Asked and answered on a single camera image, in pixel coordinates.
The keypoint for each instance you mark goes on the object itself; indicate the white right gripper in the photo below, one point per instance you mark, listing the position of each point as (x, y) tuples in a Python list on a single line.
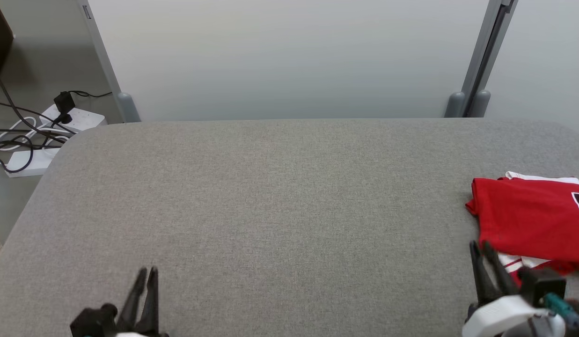
[(495, 318)]

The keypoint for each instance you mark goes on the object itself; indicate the white partition panel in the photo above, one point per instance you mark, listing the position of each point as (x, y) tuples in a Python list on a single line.
[(546, 61), (289, 56)]

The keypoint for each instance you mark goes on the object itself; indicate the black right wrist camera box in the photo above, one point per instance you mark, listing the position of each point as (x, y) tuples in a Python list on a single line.
[(542, 285)]

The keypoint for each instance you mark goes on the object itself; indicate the black power adapter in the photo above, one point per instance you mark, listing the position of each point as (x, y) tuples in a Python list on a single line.
[(63, 103)]

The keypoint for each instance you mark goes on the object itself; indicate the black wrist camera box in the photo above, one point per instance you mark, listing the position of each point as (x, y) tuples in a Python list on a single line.
[(542, 285), (92, 323)]

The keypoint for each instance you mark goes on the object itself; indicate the grey partition post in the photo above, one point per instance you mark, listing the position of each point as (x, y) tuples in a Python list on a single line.
[(479, 103), (454, 105), (128, 107)]

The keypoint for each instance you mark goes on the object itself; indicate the red T-shirt with white sleeves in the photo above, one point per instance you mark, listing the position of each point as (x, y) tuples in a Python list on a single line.
[(523, 215)]

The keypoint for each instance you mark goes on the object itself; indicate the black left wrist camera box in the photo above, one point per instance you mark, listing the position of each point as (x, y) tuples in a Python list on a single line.
[(92, 323)]

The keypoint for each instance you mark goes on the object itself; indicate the pile of red shirts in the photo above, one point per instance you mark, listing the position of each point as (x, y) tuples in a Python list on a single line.
[(532, 177)]

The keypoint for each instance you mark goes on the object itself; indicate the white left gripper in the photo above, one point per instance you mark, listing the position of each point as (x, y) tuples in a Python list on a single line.
[(135, 335)]

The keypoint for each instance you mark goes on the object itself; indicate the teal right camera connector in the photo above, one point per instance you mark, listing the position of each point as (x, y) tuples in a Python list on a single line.
[(560, 309)]

